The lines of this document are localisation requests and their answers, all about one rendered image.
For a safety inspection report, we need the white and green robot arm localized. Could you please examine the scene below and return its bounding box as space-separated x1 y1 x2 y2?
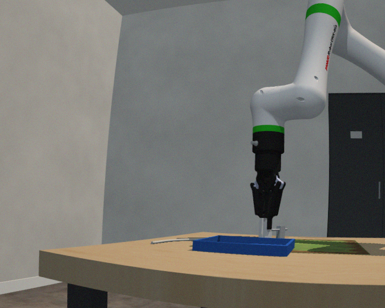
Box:
250 0 385 154

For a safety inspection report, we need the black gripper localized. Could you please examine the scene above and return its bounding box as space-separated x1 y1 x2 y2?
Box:
250 152 286 238

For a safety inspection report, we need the green grass patch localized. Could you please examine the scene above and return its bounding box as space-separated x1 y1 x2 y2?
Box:
290 239 370 255

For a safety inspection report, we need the blue tray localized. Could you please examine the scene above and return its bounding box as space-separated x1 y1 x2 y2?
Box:
192 235 295 256

